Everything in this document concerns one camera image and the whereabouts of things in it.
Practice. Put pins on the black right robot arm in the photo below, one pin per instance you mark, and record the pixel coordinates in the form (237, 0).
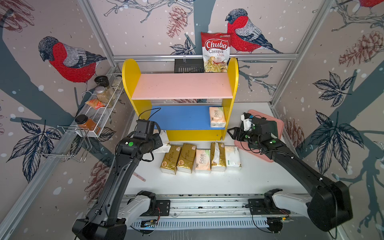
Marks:
(327, 203)

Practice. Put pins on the red cassava chips bag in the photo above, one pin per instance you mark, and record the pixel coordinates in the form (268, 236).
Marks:
(216, 52)

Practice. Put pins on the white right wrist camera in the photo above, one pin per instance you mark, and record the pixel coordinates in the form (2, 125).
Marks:
(247, 121)

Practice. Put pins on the pink stick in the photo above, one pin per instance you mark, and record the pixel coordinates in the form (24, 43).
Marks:
(139, 177)

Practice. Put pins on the black wire basket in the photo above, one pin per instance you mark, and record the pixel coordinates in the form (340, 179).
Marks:
(189, 66)

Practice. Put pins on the pink plastic tray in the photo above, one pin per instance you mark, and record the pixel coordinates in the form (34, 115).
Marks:
(267, 149)

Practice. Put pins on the yellow shelf unit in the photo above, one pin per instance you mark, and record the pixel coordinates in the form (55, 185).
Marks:
(183, 123)

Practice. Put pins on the base linear rail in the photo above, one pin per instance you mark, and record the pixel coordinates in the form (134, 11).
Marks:
(189, 212)

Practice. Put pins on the black lid spice jar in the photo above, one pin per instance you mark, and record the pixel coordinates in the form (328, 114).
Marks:
(102, 81)

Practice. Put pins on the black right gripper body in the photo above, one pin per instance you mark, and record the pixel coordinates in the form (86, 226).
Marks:
(250, 137)

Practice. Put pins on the wire spice rack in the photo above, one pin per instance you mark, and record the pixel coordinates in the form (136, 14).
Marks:
(79, 142)

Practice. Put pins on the silver lid spice jar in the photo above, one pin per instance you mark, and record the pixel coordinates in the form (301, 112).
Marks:
(106, 96)

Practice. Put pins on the orange snack packet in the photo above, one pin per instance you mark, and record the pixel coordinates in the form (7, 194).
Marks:
(95, 104)

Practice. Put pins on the orange sauce jar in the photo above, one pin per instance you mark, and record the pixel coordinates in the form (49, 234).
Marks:
(84, 122)

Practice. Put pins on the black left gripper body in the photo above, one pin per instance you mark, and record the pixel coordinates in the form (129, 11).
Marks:
(154, 141)

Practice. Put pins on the white green tissue pack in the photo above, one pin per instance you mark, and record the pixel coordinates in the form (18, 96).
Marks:
(166, 143)

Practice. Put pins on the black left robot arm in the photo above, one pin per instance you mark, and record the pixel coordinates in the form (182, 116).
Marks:
(102, 221)

